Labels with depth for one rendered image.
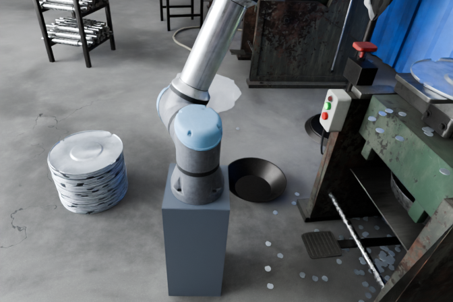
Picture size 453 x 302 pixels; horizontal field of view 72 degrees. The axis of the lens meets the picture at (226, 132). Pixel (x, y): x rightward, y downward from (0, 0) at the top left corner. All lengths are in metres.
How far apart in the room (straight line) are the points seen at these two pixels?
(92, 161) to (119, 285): 0.48
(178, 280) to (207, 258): 0.15
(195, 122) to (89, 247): 0.80
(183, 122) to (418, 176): 0.63
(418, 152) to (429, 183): 0.08
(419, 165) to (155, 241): 0.96
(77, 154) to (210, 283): 0.74
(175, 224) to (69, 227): 0.66
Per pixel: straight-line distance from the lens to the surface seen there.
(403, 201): 1.16
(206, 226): 0.90
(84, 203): 1.45
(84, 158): 1.40
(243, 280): 1.26
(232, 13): 0.81
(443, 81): 0.96
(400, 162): 1.02
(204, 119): 0.76
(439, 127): 0.98
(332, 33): 2.50
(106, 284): 1.29
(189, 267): 1.07
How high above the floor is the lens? 1.10
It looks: 35 degrees down
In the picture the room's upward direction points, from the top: 5 degrees clockwise
